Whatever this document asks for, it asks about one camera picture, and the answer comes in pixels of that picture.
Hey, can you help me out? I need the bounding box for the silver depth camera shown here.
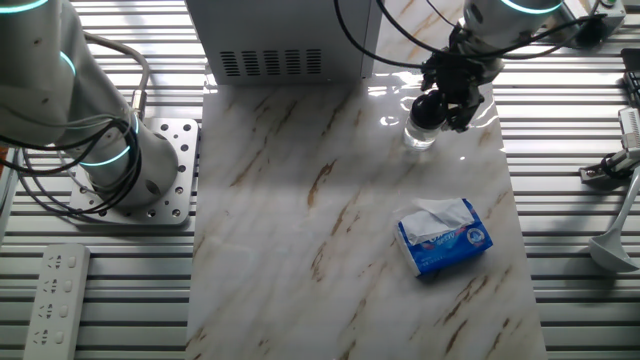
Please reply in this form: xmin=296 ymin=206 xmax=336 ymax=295
xmin=618 ymin=106 xmax=640 ymax=151

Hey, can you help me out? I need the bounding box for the black base cable bundle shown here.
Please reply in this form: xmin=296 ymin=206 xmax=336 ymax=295
xmin=0 ymin=117 xmax=144 ymax=217

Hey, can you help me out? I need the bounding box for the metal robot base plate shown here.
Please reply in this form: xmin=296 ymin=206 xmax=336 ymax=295
xmin=68 ymin=117 xmax=200 ymax=226

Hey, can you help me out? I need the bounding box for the small metal angle bracket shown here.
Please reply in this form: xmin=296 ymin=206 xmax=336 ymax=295
xmin=578 ymin=148 xmax=640 ymax=190

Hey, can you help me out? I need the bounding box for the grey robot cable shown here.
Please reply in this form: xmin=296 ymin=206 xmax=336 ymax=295
xmin=82 ymin=29 xmax=151 ymax=124

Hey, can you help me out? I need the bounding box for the grey emergency stop box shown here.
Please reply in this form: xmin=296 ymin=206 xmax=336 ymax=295
xmin=594 ymin=0 xmax=627 ymax=31

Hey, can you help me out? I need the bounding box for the clear glass jar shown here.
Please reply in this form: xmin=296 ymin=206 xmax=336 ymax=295
xmin=402 ymin=119 xmax=441 ymax=151

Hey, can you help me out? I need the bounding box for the blue tissue pack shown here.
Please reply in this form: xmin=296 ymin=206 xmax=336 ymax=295
xmin=394 ymin=197 xmax=495 ymax=278

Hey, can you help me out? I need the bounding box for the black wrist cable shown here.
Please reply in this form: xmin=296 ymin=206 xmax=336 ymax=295
xmin=333 ymin=0 xmax=609 ymax=70

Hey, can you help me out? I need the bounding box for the black jar lid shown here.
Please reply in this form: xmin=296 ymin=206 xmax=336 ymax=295
xmin=408 ymin=91 xmax=449 ymax=130

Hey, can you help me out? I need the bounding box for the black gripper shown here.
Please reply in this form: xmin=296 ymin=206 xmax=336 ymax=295
xmin=421 ymin=47 xmax=504 ymax=134

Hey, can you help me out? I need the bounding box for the silver metal box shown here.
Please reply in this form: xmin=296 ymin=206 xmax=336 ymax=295
xmin=183 ymin=0 xmax=385 ymax=87

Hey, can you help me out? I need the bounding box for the white marble board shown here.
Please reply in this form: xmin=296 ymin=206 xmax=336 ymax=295
xmin=184 ymin=0 xmax=547 ymax=360

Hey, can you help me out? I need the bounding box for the white power strip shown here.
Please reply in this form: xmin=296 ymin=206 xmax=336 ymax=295
xmin=22 ymin=243 xmax=92 ymax=360

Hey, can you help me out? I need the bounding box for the wrist camera with metal bracket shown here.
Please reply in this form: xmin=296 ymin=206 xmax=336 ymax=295
xmin=564 ymin=0 xmax=609 ymax=50

